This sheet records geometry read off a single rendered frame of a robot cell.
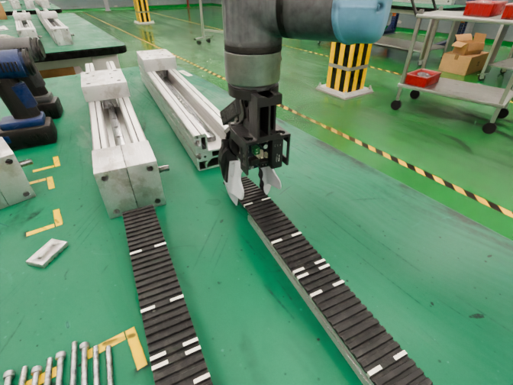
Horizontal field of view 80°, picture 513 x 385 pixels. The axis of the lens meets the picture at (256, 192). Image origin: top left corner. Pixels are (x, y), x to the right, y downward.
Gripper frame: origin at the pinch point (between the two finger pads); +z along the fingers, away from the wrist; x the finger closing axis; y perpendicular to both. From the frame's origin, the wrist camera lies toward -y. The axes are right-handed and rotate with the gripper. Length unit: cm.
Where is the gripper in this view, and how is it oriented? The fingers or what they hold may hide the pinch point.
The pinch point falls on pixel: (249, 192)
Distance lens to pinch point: 55.4
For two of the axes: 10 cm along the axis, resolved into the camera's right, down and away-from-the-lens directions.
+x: 9.0, -2.5, 3.5
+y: 4.3, 5.2, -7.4
